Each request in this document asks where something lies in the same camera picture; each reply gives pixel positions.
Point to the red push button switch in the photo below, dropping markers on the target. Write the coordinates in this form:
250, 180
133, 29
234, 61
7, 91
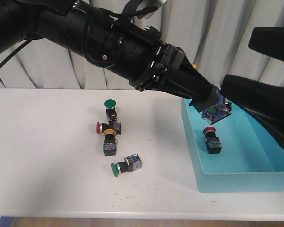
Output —
212, 142

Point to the lying green push button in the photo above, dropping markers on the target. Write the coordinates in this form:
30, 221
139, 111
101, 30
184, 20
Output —
130, 164

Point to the lying yellow push button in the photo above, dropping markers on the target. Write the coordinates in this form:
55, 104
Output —
110, 142

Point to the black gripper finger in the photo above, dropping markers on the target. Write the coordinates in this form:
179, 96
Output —
268, 41
264, 102

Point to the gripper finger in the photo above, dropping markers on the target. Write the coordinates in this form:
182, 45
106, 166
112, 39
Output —
204, 103

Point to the upright green push button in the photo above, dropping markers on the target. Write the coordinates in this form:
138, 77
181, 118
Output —
110, 109

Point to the lying red push button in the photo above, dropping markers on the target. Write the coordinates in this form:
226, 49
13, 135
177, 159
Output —
115, 125

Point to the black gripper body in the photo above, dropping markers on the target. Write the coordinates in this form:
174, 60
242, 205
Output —
170, 71

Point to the light blue plastic box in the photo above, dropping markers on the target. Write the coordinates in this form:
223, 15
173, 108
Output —
250, 159

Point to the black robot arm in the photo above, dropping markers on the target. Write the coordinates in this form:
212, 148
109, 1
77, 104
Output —
110, 40

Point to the yellow push button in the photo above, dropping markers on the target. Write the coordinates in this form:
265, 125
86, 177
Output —
110, 142
219, 110

